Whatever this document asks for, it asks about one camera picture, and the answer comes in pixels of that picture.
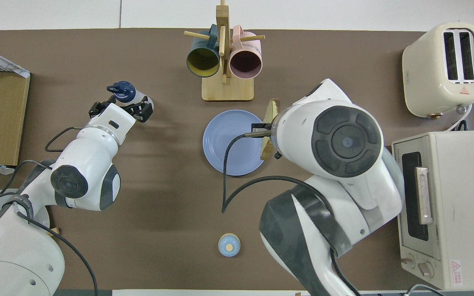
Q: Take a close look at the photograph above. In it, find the slice of toast bread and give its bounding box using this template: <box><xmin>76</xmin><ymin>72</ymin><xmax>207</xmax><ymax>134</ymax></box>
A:
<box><xmin>260</xmin><ymin>98</ymin><xmax>281</xmax><ymax>161</ymax></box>

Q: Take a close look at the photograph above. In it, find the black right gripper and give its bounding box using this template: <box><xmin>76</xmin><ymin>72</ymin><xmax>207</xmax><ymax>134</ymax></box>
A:
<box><xmin>252</xmin><ymin>122</ymin><xmax>273</xmax><ymax>139</ymax></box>

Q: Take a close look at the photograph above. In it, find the black wire basket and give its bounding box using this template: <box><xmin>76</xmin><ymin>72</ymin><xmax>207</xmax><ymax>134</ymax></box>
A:
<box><xmin>0</xmin><ymin>58</ymin><xmax>20</xmax><ymax>74</ymax></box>

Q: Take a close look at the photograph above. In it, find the periwinkle blue plate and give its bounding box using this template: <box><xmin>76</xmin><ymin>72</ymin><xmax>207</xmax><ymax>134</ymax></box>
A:
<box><xmin>202</xmin><ymin>109</ymin><xmax>267</xmax><ymax>177</ymax></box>

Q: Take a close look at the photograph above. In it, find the brown table mat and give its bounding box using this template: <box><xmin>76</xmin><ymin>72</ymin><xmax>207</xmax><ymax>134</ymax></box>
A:
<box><xmin>0</xmin><ymin>28</ymin><xmax>474</xmax><ymax>291</ymax></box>

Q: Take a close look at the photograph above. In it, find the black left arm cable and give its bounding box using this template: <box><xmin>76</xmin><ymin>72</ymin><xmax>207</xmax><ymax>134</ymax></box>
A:
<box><xmin>0</xmin><ymin>127</ymin><xmax>98</xmax><ymax>296</ymax></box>

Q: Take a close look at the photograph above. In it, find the dark teal mug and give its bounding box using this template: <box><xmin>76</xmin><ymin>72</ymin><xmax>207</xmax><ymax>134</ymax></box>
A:
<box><xmin>186</xmin><ymin>24</ymin><xmax>221</xmax><ymax>78</ymax></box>

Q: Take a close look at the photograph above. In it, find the white toaster oven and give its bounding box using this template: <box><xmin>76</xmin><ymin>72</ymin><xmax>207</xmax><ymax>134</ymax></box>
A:
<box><xmin>391</xmin><ymin>131</ymin><xmax>474</xmax><ymax>291</ymax></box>

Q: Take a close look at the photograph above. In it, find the wooden mug tree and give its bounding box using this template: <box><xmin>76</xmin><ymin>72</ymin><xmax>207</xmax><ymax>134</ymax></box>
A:
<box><xmin>184</xmin><ymin>0</ymin><xmax>265</xmax><ymax>102</ymax></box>

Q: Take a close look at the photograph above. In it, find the pink mug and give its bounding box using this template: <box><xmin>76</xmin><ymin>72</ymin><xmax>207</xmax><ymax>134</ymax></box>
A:
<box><xmin>229</xmin><ymin>25</ymin><xmax>263</xmax><ymax>80</ymax></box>

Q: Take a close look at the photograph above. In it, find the toaster power cord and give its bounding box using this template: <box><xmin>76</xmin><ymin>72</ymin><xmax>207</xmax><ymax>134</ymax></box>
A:
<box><xmin>446</xmin><ymin>104</ymin><xmax>473</xmax><ymax>132</ymax></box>

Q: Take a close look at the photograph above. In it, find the cream two-slot toaster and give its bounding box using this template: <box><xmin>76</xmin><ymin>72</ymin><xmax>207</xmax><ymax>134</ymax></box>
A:
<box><xmin>402</xmin><ymin>22</ymin><xmax>474</xmax><ymax>118</ymax></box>

